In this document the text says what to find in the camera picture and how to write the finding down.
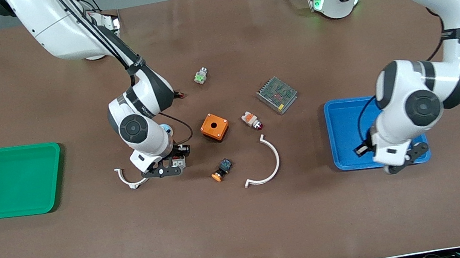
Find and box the blue plastic tray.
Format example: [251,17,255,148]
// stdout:
[322,86,433,177]

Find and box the orange button with blue block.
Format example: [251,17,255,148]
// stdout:
[209,157,235,183]

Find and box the orange button box with hole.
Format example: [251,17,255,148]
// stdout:
[198,111,232,145]

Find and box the orange white red indicator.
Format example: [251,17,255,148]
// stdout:
[240,108,265,133]

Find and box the metal mesh power supply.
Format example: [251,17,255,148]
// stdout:
[254,73,301,119]

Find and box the green plastic tray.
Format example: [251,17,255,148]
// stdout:
[0,138,71,221]

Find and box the small white half-ring clamp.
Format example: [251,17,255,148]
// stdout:
[114,163,150,192]

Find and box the green white switch module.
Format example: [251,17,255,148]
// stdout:
[193,66,210,85]

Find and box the large white half-ring clamp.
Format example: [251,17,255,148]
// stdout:
[237,132,284,189]

